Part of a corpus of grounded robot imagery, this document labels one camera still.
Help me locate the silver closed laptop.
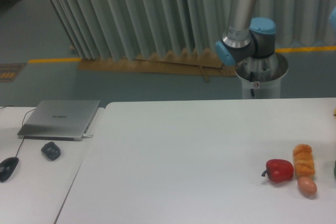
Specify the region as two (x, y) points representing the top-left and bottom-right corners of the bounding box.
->
(17, 100), (100, 141)

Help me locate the pale green curtain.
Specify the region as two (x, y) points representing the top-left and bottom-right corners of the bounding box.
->
(50, 0), (335, 60)

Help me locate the dark green object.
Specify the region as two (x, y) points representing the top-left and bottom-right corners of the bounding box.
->
(333, 161), (336, 178)

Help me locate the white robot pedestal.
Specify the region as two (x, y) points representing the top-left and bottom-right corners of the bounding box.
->
(235, 52), (289, 99)

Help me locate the orange bread roll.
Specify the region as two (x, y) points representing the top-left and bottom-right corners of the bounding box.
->
(292, 144), (316, 179)

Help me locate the black earbuds case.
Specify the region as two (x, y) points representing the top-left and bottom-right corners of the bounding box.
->
(41, 142), (61, 161)

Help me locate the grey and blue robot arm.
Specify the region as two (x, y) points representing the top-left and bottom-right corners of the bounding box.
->
(216, 0), (335, 66)

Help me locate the brown egg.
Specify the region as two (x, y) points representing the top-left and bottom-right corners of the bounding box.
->
(297, 177), (317, 196)

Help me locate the red bell pepper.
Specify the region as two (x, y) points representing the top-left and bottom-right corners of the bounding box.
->
(261, 159), (294, 183)

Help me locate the black mouse cable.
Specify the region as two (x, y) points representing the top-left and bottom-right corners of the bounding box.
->
(0, 105), (37, 158)

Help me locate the white usb cable plug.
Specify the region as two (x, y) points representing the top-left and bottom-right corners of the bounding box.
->
(82, 134), (93, 138)

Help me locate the black computer mouse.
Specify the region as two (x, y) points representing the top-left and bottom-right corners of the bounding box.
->
(0, 157), (19, 183)

